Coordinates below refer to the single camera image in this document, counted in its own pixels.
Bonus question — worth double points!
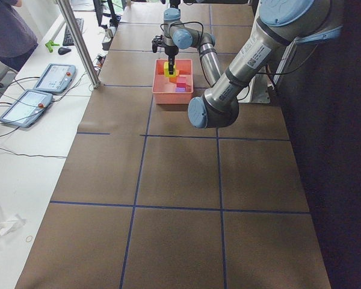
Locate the person in purple shirt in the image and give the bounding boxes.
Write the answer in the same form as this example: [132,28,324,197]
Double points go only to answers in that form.
[0,0,38,71]

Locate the lower teach pendant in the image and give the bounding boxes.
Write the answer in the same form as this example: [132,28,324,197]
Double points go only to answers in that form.
[0,89,53,128]

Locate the purple foam block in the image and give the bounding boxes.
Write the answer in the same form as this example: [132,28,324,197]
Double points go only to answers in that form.
[175,87,187,93]

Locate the upper teach pendant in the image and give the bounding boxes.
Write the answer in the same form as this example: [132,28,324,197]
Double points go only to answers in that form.
[33,63,76,95]

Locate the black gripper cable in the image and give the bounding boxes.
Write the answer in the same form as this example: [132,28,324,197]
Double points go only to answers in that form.
[159,20,205,40]

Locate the brown paper table cover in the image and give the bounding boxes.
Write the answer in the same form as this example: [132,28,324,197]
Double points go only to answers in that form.
[16,3,330,288]

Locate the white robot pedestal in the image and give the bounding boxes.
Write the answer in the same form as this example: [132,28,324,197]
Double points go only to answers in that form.
[242,43,297,104]

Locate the crumpled white tissue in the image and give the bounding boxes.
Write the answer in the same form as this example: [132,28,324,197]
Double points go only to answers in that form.
[0,204,26,250]

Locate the black keyboard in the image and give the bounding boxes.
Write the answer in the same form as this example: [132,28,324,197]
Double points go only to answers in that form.
[61,17,85,46]

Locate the black computer mouse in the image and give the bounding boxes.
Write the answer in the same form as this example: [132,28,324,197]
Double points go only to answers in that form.
[58,47,72,55]

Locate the aluminium frame post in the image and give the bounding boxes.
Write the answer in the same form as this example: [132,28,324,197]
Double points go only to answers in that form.
[56,0,100,89]

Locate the yellow-green foam block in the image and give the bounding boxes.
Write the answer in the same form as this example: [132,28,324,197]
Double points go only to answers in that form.
[163,61,179,78]

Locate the pink plastic bin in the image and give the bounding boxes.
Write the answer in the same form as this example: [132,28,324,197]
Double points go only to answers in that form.
[152,59,194,104]

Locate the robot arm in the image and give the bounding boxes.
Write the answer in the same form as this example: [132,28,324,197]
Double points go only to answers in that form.
[152,0,344,129]

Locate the teach pendant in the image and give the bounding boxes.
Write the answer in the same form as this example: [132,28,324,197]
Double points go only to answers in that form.
[0,89,53,128]
[33,63,76,95]

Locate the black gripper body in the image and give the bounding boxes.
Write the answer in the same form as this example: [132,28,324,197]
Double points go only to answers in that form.
[152,35,177,56]

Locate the green plastic tool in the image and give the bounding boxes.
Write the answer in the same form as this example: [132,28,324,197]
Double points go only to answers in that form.
[45,40,60,53]

